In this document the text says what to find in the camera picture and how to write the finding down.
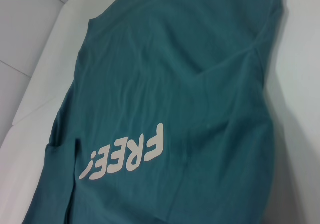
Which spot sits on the teal t-shirt with FREE print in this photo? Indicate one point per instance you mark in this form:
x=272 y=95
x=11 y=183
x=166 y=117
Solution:
x=162 y=96

